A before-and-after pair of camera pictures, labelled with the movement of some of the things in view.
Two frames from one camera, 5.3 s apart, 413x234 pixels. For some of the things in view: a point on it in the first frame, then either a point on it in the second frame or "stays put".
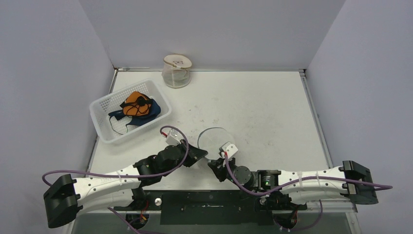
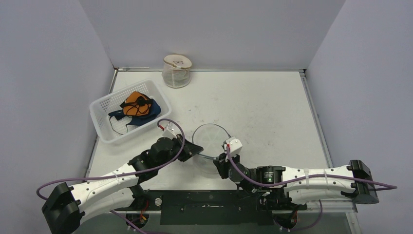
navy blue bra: (154, 109) stays put
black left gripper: (193, 153) to (191, 149)
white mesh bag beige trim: (176, 70) stays put
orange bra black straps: (136, 104) stays put
